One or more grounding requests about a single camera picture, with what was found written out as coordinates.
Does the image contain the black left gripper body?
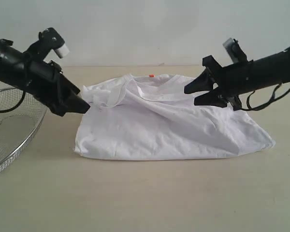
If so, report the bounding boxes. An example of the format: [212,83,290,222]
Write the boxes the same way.
[28,61,80,116]

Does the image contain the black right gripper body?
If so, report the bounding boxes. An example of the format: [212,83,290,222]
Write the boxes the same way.
[202,55,254,111]

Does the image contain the white t-shirt red logo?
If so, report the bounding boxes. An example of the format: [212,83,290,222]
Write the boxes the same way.
[74,74,275,161]

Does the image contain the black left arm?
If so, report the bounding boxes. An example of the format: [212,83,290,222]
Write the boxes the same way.
[0,28,90,116]

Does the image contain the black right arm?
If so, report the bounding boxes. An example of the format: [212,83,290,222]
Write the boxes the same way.
[184,38,290,112]

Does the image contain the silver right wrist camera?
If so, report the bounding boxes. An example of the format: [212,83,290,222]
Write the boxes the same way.
[223,38,247,63]

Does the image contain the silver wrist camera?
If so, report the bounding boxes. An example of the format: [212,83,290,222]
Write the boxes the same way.
[223,38,247,63]
[24,27,70,61]

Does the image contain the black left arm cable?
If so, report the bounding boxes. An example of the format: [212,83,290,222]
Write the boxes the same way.
[0,90,27,114]

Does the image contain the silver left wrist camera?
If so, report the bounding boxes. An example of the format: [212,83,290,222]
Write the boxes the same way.
[24,27,70,61]

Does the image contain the silver wire mesh basket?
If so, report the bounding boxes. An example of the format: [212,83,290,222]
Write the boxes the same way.
[0,93,47,172]

